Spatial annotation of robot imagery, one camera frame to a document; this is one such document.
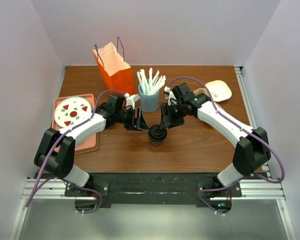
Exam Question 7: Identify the cardboard cup carrier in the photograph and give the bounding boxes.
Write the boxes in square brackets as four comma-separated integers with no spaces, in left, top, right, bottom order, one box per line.
[193,87,224,110]

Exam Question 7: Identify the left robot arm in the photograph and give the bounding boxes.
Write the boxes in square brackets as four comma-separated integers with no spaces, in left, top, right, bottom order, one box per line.
[34,93,150,196]

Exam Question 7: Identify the blue straw holder cup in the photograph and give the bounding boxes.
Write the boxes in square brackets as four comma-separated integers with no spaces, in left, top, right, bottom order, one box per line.
[138,84,159,112]

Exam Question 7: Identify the cream square plate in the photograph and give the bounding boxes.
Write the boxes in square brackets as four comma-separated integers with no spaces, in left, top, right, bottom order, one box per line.
[206,80,232,103]

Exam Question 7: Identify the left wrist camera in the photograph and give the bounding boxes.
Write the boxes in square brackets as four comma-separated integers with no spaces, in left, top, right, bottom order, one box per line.
[124,93,140,109]

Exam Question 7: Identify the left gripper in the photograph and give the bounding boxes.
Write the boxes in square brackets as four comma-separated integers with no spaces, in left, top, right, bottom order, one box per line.
[115,106,149,131]

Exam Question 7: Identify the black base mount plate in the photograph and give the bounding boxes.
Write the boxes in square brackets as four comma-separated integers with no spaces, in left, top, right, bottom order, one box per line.
[64,171,242,209]

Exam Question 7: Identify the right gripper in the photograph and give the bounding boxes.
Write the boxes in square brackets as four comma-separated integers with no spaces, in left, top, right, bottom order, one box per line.
[159,102,187,130]

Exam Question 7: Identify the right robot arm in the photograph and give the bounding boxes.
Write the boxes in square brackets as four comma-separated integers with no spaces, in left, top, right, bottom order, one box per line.
[159,83,271,197]

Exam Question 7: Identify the single black cup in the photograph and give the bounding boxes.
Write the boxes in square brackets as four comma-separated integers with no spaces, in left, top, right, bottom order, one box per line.
[150,138,165,147]

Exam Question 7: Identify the orange paper bag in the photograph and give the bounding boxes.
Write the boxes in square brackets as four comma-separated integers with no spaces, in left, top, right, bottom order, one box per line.
[92,37,136,95]

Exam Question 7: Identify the black cup lid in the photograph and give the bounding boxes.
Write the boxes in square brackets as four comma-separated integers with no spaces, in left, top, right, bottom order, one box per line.
[148,124,168,139]

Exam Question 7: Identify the watermelon pattern plate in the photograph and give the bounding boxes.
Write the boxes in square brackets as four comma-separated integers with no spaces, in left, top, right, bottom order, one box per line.
[53,96,92,128]

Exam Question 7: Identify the white wrapped straws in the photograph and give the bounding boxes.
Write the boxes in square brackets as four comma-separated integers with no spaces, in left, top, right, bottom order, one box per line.
[136,67,167,96]

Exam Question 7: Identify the aluminium frame rail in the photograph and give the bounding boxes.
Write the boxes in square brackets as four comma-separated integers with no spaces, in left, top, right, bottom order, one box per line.
[234,66,297,240]

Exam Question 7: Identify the pink tray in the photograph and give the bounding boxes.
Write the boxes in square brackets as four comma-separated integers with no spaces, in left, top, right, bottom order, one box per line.
[51,93,99,155]

